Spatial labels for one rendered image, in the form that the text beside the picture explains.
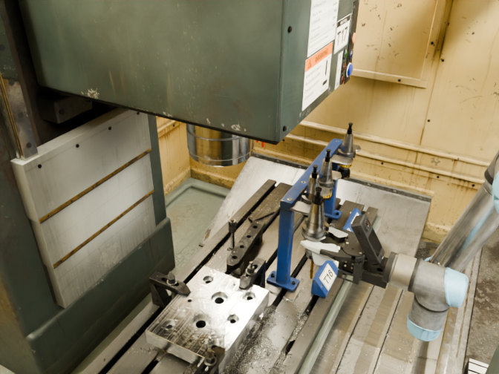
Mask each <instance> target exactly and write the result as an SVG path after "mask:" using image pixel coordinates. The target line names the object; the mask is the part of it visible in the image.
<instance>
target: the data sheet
mask: <svg viewBox="0 0 499 374"><path fill-rule="evenodd" d="M338 6H339V0H312V1H311V11H310V31H309V41H308V51H307V57H308V56H310V55H312V54H313V53H315V52H316V51H317V50H319V49H320V48H322V47H324V46H325V45H326V44H327V43H329V42H331V41H332V40H334V39H335V34H336V20H337V13H338Z"/></svg>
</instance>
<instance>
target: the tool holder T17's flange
mask: <svg viewBox="0 0 499 374"><path fill-rule="evenodd" d="M306 223H307V219H306V220H305V222H304V224H302V230H301V234H302V237H303V238H304V239H306V240H309V241H311V242H322V241H324V240H326V237H325V235H327V236H328V231H329V224H328V223H327V222H326V221H325V228H324V229H323V230H321V231H318V232H315V231H312V230H309V229H308V228H307V227H306Z"/></svg>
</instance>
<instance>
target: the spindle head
mask: <svg viewBox="0 0 499 374"><path fill-rule="evenodd" d="M311 1H312V0H18V2H19V7H20V11H21V15H22V20H23V23H24V26H25V32H26V35H27V41H28V44H29V48H30V53H31V56H32V60H33V66H34V69H35V72H36V78H37V81H38V83H39V84H40V86H39V87H40V88H43V89H46V90H49V91H55V92H59V93H62V94H67V95H71V96H76V97H79V98H83V99H89V100H92V101H95V102H101V103H104V104H107V105H113V106H117V107H120V108H125V109H129V110H132V111H138V112H141V113H144V114H150V115H153V116H156V117H162V118H166V119H171V120H174V121H178V122H183V123H187V124H190V125H196V126H199V127H202V128H208V129H212V130H215V131H220V132H224V133H227V134H232V135H236V136H240V137H245V138H248V139H251V140H257V141H260V142H266V143H269V144H273V145H277V144H278V143H279V142H281V141H282V140H283V139H284V138H285V137H286V136H287V135H288V134H289V133H290V132H291V131H292V130H293V129H294V128H295V127H296V126H297V125H298V124H299V123H300V122H301V121H302V120H303V119H304V118H306V117H307V116H308V115H309V114H310V113H311V112H312V111H313V110H314V109H315V108H316V107H317V106H318V105H320V104H321V103H322V102H323V101H324V100H325V99H326V98H327V97H328V96H329V95H330V94H331V93H333V92H334V91H335V90H334V88H335V81H336V69H337V62H338V55H339V54H340V53H341V52H342V51H343V52H344V49H345V48H347V49H348V44H349V38H350V26H351V19H352V12H353V2H354V1H356V0H339V6H338V13H337V20H336V21H338V20H340V19H342V18H344V17H345V16H347V15H348V14H350V26H349V32H348V43H347V44H346V45H345V46H344V47H342V48H341V49H340V50H338V51H337V52H336V53H334V54H333V49H334V42H335V39H334V40H332V41H331V42H333V46H332V53H331V60H330V75H329V82H328V89H326V90H325V91H324V92H323V93H322V94H321V95H320V96H318V97H317V98H316V99H315V100H314V101H313V102H312V103H310V104H309V105H308V106H307V107H306V108H305V109H304V110H302V103H303V92H304V72H305V62H306V60H307V59H309V58H310V57H311V56H313V55H314V54H315V53H317V52H319V51H320V50H321V49H323V48H324V47H326V46H327V45H329V44H330V43H331V42H329V43H327V44H326V45H325V46H324V47H322V48H320V49H319V50H317V51H316V52H315V53H313V54H312V55H310V56H308V57H307V51H308V41H309V31H310V11H311Z"/></svg>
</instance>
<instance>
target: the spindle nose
mask: <svg viewBox="0 0 499 374"><path fill-rule="evenodd" d="M186 135H187V147H188V149H189V155H190V157H191V158H192V159H193V160H195V161H197V162H198V163H201V164H203V165H208V166H214V167H226V166H231V165H237V164H240V163H242V162H244V161H246V160H248V159H249V158H250V157H251V156H252V153H253V148H254V140H251V139H248V138H245V137H240V136H236V135H232V134H227V133H224V132H220V131H215V130H212V129H208V128H202V127H199V126H196V125H190V124H187V123H186Z"/></svg>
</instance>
